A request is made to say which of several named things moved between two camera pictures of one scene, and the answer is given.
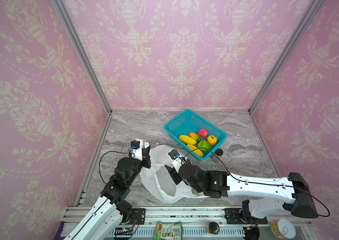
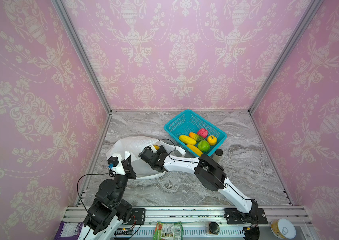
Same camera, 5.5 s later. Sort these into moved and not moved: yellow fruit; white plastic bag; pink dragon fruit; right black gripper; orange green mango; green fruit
Moved: right black gripper; white plastic bag
Not moved: pink dragon fruit; orange green mango; yellow fruit; green fruit
